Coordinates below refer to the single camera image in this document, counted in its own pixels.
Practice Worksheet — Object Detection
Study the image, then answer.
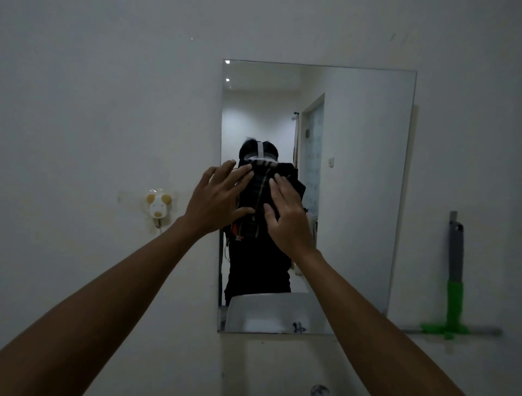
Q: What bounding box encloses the green and grey squeegee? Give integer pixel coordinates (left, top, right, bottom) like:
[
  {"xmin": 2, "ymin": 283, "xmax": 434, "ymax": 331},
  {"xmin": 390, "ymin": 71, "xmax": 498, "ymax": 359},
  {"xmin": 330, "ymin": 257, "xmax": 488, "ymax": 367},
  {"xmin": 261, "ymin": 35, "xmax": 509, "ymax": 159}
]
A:
[{"xmin": 402, "ymin": 211, "xmax": 503, "ymax": 342}]

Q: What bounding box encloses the person's left hand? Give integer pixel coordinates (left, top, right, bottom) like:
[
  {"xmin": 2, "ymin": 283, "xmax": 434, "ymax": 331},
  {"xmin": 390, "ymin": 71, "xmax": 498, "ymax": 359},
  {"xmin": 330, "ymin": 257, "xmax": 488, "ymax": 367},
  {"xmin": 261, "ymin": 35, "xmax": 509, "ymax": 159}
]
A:
[{"xmin": 183, "ymin": 159, "xmax": 256, "ymax": 238}]

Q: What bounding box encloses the person's right hand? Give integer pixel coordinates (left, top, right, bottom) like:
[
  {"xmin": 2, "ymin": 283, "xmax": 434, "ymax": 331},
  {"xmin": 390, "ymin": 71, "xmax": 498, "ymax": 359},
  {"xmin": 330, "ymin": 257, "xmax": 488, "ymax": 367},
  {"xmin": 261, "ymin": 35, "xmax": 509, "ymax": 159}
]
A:
[{"xmin": 263, "ymin": 173, "xmax": 317, "ymax": 262}]

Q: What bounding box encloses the rectangular wall mirror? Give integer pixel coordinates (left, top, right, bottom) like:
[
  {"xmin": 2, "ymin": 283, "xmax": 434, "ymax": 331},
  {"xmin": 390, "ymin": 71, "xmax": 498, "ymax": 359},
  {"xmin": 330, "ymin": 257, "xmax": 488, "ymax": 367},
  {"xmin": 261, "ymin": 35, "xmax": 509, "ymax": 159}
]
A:
[{"xmin": 217, "ymin": 60, "xmax": 418, "ymax": 336}]

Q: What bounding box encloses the person's left forearm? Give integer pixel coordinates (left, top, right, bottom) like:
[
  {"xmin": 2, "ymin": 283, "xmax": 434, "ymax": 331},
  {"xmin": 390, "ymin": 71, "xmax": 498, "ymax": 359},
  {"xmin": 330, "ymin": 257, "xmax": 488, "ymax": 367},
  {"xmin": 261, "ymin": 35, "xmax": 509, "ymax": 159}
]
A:
[{"xmin": 0, "ymin": 215, "xmax": 204, "ymax": 396}]

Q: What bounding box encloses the person's right forearm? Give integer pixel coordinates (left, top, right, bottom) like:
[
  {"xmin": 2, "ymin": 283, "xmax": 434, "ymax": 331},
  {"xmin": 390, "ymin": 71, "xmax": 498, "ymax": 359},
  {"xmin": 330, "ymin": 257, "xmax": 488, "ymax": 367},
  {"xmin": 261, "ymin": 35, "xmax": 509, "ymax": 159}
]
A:
[{"xmin": 291, "ymin": 248, "xmax": 466, "ymax": 396}]

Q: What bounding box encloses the dark cleaning cloth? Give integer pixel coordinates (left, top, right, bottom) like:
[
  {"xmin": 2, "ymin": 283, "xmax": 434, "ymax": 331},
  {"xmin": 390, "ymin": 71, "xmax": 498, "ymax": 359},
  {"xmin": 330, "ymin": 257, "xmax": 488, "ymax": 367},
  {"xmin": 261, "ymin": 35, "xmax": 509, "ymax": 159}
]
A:
[{"xmin": 236, "ymin": 160, "xmax": 306, "ymax": 241}]

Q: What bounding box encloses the white mouse-shaped wall hook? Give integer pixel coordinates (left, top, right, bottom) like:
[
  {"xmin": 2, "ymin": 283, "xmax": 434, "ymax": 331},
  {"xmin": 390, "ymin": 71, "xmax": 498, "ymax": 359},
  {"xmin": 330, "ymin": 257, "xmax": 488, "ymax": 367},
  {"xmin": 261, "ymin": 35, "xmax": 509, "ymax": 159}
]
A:
[{"xmin": 145, "ymin": 188, "xmax": 173, "ymax": 235}]

